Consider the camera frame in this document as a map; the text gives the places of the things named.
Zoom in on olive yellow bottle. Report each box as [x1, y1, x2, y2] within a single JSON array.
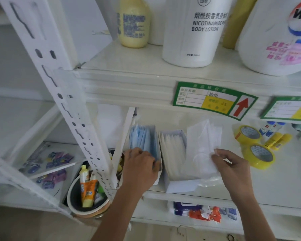
[[222, 0, 259, 50]]

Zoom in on clear bag of blue masks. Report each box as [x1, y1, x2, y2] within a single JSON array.
[[188, 148, 222, 185]]

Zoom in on stack of blue masks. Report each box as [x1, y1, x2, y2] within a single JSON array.
[[129, 125, 159, 161]]

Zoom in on blue white packets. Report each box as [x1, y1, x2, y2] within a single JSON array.
[[218, 208, 237, 221]]

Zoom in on white rimmed dark bucket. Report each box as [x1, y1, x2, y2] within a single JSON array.
[[67, 173, 112, 219]]

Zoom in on white cardboard panel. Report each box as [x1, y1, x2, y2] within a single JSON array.
[[60, 0, 113, 64]]

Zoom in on green shelf label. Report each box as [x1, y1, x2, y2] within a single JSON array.
[[260, 96, 301, 122], [172, 81, 258, 121]]

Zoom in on person's left hand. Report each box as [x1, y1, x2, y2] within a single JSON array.
[[121, 147, 162, 196]]

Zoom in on person's left forearm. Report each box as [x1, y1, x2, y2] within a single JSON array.
[[90, 184, 142, 241]]

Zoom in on white mask box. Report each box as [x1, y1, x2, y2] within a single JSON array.
[[118, 124, 163, 186], [158, 130, 202, 193]]

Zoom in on pile of purple sachets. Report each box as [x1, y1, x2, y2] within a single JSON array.
[[19, 152, 75, 173], [36, 169, 67, 190]]

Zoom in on green white tube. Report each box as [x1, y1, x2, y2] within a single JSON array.
[[94, 184, 107, 204]]

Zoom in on person's right hand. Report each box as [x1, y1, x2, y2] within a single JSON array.
[[211, 148, 256, 202]]

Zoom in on white metal shelf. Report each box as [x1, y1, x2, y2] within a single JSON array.
[[0, 0, 301, 241], [0, 12, 88, 219]]

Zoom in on blue capped glue stick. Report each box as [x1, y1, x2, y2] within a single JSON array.
[[266, 122, 286, 137], [258, 121, 276, 137]]

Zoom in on yellow tape roll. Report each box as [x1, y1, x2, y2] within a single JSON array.
[[234, 125, 263, 146], [242, 144, 275, 170]]

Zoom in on white mask bundle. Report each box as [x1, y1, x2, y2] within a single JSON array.
[[186, 119, 223, 178]]

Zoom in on yellow glue stick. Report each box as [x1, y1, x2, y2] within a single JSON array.
[[264, 132, 283, 148], [270, 134, 293, 151]]

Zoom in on orange red packets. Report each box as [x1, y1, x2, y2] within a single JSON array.
[[189, 207, 221, 223]]

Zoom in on white body lotion bottle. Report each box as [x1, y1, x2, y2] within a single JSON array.
[[162, 0, 234, 68]]

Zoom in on yellow capped orange tube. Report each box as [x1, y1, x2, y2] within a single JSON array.
[[79, 165, 91, 196]]

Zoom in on large white detergent bottle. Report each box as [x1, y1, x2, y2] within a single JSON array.
[[235, 0, 301, 76]]

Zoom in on pale yellow lotion bottle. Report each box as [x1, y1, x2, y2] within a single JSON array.
[[116, 0, 151, 49]]

